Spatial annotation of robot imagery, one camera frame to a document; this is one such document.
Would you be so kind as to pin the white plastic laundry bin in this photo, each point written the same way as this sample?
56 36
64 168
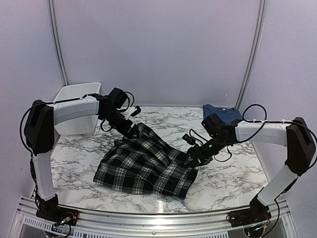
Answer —
75 111

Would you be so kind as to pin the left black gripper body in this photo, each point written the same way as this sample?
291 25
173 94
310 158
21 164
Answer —
123 128

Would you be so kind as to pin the right aluminium corner post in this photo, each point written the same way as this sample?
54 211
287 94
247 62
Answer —
253 53

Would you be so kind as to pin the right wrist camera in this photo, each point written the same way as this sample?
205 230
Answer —
189 139

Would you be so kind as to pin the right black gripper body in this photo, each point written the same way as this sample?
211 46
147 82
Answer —
206 155

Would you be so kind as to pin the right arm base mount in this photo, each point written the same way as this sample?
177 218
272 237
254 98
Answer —
247 217

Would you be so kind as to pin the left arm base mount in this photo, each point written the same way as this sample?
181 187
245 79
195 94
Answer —
62 216

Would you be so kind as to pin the aluminium front rail frame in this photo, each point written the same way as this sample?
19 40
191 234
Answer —
102 224

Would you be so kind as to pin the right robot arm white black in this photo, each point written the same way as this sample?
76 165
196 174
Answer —
293 136

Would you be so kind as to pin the blue t-shirt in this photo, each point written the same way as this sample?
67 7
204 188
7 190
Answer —
224 113

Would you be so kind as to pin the plaid black white garment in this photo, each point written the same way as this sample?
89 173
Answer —
146 165

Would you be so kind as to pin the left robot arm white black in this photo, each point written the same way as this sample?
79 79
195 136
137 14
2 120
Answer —
38 135

